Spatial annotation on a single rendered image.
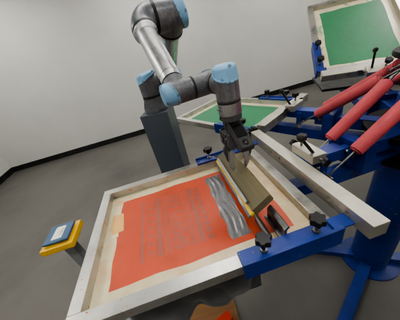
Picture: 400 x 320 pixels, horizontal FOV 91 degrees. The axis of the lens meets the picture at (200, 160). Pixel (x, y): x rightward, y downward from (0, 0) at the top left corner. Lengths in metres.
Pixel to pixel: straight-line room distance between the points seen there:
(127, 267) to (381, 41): 2.03
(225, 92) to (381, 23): 1.69
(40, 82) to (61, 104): 0.47
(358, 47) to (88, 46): 3.95
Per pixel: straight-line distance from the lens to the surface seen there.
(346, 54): 1.91
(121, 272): 0.77
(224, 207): 0.79
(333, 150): 0.94
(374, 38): 2.05
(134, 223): 0.88
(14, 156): 5.59
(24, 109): 5.08
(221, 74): 0.60
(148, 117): 1.27
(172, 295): 0.63
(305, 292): 1.69
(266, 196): 0.63
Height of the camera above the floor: 1.52
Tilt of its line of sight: 31 degrees down
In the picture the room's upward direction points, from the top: 14 degrees counter-clockwise
